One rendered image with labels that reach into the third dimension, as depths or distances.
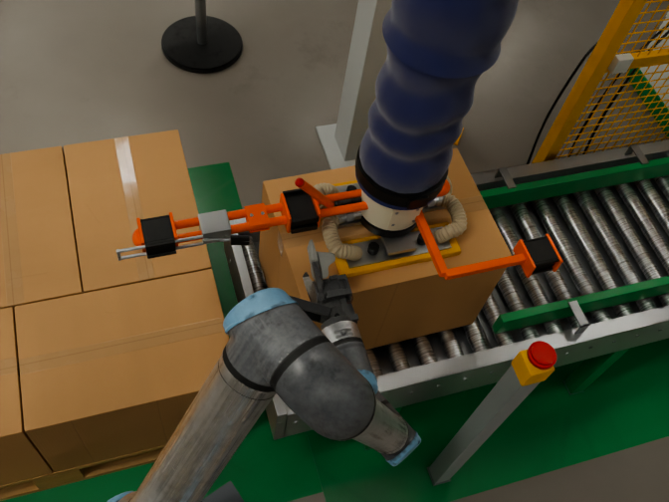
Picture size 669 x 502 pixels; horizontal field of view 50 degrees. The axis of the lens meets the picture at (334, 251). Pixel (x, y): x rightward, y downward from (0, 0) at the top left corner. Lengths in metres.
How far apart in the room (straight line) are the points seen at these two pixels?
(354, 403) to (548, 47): 3.32
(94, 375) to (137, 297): 0.27
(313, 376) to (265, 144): 2.36
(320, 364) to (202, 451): 0.30
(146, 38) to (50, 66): 0.49
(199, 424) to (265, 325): 0.23
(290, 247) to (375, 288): 0.25
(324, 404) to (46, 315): 1.36
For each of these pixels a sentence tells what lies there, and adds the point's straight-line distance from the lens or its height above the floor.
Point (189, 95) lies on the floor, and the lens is 3.56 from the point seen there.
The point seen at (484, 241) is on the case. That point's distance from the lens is 2.01.
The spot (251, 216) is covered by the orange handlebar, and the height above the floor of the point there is 1.10.
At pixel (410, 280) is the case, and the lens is 1.89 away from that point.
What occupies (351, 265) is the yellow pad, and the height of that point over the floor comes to 0.98.
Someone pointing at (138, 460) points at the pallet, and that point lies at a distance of 2.64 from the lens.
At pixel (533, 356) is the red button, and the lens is 1.77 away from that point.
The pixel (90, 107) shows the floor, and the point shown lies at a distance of 3.55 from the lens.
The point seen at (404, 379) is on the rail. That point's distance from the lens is 2.15.
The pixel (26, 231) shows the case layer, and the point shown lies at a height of 0.54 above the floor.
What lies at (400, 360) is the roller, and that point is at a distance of 2.22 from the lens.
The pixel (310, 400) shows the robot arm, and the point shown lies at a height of 1.52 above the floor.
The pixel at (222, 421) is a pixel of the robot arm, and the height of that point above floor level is 1.38.
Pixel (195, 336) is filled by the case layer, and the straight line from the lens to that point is 2.21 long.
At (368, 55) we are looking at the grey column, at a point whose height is 0.65.
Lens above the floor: 2.53
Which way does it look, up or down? 57 degrees down
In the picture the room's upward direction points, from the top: 12 degrees clockwise
